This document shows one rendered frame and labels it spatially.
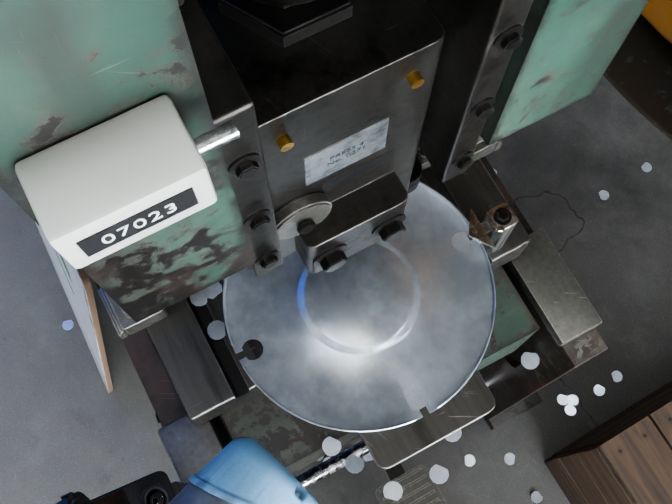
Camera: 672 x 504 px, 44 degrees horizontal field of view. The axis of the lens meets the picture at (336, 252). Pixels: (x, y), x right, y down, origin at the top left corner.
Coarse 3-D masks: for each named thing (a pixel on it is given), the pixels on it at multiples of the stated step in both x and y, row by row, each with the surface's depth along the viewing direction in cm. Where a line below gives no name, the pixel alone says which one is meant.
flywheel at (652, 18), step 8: (656, 0) 75; (664, 0) 74; (648, 8) 77; (656, 8) 75; (664, 8) 74; (648, 16) 77; (656, 16) 76; (664, 16) 75; (656, 24) 77; (664, 24) 76; (664, 32) 76
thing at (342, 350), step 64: (384, 256) 90; (448, 256) 91; (256, 320) 89; (320, 320) 88; (384, 320) 88; (448, 320) 89; (256, 384) 86; (320, 384) 87; (384, 384) 87; (448, 384) 87
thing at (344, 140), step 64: (320, 0) 54; (384, 0) 56; (256, 64) 54; (320, 64) 54; (384, 64) 54; (320, 128) 58; (384, 128) 63; (320, 192) 69; (384, 192) 72; (320, 256) 73
